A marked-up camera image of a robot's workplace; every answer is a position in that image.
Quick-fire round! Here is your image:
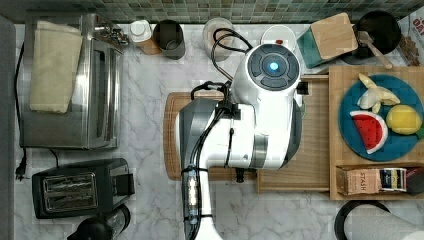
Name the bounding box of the wooden organizer cabinet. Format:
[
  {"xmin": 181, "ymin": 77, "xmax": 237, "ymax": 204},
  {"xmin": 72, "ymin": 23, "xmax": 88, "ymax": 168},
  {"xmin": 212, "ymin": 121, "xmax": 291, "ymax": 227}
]
[{"xmin": 329, "ymin": 65, "xmax": 424, "ymax": 200}]

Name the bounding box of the wooden drawer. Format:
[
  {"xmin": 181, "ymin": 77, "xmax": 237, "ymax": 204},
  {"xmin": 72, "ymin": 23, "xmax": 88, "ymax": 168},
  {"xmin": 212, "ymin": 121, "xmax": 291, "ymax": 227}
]
[{"xmin": 257, "ymin": 74, "xmax": 330, "ymax": 193}]

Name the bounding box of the toy banana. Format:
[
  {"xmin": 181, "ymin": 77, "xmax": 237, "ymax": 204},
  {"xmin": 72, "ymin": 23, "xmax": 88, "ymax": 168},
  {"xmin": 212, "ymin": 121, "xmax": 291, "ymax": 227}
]
[{"xmin": 357, "ymin": 74, "xmax": 400, "ymax": 114}]

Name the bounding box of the toaster oven power cord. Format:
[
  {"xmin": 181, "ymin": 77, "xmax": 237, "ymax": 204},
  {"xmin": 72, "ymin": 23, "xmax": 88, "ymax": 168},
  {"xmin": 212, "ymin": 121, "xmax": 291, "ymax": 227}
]
[{"xmin": 13, "ymin": 43, "xmax": 60, "ymax": 182}]

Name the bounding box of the silver toaster oven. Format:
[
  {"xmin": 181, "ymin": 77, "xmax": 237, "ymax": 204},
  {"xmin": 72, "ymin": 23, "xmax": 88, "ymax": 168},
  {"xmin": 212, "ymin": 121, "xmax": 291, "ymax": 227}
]
[{"xmin": 20, "ymin": 11, "xmax": 128, "ymax": 150}]

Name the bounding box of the black pot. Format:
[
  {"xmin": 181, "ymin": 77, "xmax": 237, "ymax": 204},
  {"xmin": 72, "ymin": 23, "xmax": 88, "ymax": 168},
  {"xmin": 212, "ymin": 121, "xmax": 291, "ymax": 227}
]
[{"xmin": 341, "ymin": 10, "xmax": 401, "ymax": 65}]

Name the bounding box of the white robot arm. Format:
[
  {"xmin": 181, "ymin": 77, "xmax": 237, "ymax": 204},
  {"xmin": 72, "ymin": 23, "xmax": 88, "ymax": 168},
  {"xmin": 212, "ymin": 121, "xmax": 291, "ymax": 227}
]
[{"xmin": 175, "ymin": 44, "xmax": 302, "ymax": 240}]

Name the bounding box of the toy yellow lemon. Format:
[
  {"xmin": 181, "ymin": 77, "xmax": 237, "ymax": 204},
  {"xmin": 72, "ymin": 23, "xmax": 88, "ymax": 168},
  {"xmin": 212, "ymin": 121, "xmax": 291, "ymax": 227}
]
[{"xmin": 386, "ymin": 105, "xmax": 422, "ymax": 135}]

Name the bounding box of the black two-slot toaster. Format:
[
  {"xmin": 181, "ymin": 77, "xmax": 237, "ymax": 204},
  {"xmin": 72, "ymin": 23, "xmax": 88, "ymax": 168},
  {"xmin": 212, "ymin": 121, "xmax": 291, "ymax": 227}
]
[{"xmin": 32, "ymin": 158, "xmax": 135, "ymax": 219}]

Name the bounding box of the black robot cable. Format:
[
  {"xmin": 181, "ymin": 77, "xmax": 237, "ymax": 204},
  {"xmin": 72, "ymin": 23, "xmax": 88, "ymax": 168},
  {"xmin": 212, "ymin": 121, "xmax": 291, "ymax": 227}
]
[{"xmin": 181, "ymin": 27, "xmax": 254, "ymax": 240}]

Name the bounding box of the toy watermelon slice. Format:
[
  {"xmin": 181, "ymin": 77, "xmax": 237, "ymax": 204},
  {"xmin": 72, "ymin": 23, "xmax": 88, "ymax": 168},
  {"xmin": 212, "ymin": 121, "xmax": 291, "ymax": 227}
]
[{"xmin": 350, "ymin": 110, "xmax": 388, "ymax": 154}]

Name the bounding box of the black paper towel holder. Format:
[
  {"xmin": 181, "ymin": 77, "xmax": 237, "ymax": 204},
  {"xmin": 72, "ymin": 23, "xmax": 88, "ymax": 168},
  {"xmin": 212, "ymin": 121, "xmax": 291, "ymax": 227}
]
[{"xmin": 334, "ymin": 200, "xmax": 390, "ymax": 240}]

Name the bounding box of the bamboo cutting board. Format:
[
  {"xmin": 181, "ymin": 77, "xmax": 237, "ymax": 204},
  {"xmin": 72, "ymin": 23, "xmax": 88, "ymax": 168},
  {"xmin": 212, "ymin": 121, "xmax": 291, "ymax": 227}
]
[{"xmin": 163, "ymin": 92, "xmax": 256, "ymax": 183}]

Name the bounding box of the white lidded bowl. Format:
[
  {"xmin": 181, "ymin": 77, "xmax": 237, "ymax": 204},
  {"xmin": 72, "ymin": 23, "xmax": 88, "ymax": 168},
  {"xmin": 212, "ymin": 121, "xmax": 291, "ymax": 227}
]
[{"xmin": 260, "ymin": 25, "xmax": 297, "ymax": 51}]

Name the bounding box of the paper towel roll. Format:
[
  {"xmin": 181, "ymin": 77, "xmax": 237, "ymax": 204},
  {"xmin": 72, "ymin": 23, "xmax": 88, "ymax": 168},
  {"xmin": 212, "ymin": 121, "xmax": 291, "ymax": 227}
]
[{"xmin": 343, "ymin": 204, "xmax": 424, "ymax": 240}]

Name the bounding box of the folded beige towel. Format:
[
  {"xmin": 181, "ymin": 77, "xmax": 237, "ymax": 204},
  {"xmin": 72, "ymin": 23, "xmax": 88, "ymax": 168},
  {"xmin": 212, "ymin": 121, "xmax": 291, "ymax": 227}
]
[{"xmin": 29, "ymin": 20, "xmax": 83, "ymax": 114}]

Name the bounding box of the dark tea packet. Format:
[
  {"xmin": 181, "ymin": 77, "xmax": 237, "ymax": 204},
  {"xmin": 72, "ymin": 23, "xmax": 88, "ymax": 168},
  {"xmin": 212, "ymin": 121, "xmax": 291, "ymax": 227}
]
[{"xmin": 379, "ymin": 168, "xmax": 407, "ymax": 192}]

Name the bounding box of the teal canister with wood lid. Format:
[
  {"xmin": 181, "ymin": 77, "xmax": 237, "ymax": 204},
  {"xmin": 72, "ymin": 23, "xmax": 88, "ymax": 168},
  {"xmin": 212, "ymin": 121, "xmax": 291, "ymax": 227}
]
[{"xmin": 297, "ymin": 13, "xmax": 358, "ymax": 69}]

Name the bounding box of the Stash tea box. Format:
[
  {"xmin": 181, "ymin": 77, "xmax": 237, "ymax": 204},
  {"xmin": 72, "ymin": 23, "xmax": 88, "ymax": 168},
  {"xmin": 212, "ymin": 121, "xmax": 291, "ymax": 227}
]
[{"xmin": 336, "ymin": 168, "xmax": 382, "ymax": 196}]

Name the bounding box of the clear cereal jar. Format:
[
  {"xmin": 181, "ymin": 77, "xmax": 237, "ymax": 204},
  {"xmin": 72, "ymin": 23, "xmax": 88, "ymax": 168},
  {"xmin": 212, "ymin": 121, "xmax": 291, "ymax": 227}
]
[{"xmin": 202, "ymin": 18, "xmax": 234, "ymax": 62}]

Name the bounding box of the wooden spatula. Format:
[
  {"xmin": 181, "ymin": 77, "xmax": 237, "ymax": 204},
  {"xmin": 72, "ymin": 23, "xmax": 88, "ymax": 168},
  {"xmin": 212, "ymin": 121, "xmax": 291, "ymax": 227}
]
[{"xmin": 358, "ymin": 31, "xmax": 393, "ymax": 70}]

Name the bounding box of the black lidded glass kettle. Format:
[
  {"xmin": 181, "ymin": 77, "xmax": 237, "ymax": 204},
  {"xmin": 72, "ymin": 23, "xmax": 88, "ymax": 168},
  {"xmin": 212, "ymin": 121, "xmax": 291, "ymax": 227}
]
[{"xmin": 67, "ymin": 204, "xmax": 131, "ymax": 240}]

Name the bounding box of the dark grey mug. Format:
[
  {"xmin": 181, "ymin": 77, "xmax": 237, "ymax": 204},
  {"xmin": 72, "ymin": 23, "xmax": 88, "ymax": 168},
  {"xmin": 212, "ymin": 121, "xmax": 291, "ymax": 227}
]
[{"xmin": 153, "ymin": 20, "xmax": 185, "ymax": 60}]

